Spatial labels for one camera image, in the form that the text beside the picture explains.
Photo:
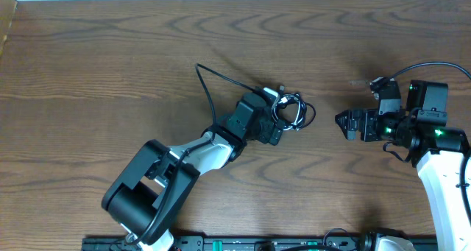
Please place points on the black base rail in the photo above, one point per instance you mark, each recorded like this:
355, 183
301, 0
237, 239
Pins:
199, 243

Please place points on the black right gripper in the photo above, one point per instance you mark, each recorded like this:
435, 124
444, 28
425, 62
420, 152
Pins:
369, 117

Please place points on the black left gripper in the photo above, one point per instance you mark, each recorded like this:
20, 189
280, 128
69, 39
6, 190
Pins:
267, 138

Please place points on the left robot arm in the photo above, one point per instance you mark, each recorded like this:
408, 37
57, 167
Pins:
146, 197

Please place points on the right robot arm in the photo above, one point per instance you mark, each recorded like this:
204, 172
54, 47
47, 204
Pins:
439, 153

